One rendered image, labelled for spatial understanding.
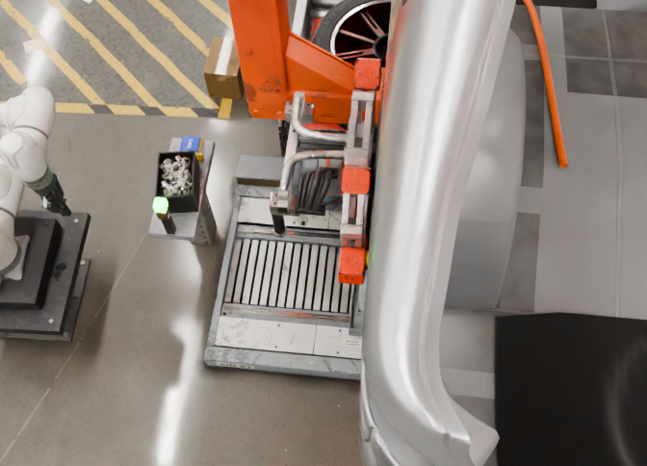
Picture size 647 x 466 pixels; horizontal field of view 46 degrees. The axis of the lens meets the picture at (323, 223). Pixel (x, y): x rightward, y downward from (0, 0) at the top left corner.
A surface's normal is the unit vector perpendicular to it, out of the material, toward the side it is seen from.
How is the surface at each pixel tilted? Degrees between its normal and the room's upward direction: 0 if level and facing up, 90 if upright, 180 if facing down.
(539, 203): 22
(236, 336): 0
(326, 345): 0
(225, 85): 90
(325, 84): 90
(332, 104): 90
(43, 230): 2
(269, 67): 90
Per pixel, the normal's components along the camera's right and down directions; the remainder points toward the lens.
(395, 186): -0.75, -0.32
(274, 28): -0.11, 0.87
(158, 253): -0.03, -0.48
